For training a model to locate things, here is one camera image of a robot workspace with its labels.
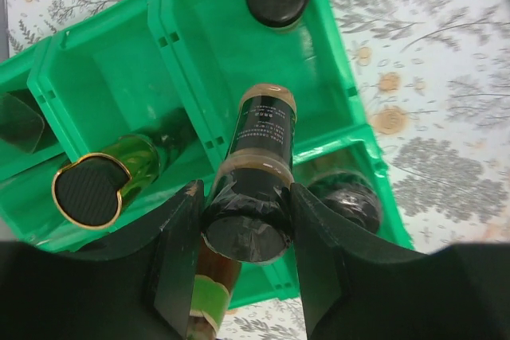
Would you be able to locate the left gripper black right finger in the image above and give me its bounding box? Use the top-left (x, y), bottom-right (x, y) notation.
top-left (290, 184), bottom-right (509, 339)

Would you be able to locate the small black-cap spice jar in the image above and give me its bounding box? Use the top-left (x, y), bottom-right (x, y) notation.
top-left (294, 157), bottom-right (383, 234)

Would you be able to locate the red chili sauce bottle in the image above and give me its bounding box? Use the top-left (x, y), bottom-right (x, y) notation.
top-left (186, 239), bottom-right (241, 340)

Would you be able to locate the gold-cap pepper grinder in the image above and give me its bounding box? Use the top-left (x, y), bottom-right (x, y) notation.
top-left (51, 123), bottom-right (196, 230)

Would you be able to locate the green plastic organizer tray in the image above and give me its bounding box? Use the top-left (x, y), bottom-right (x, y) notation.
top-left (0, 0), bottom-right (414, 311)

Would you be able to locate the black-lid seasoning shaker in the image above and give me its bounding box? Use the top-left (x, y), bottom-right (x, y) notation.
top-left (202, 83), bottom-right (297, 264)

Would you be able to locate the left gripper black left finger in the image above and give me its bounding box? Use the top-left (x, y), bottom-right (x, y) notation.
top-left (1, 180), bottom-right (204, 339)

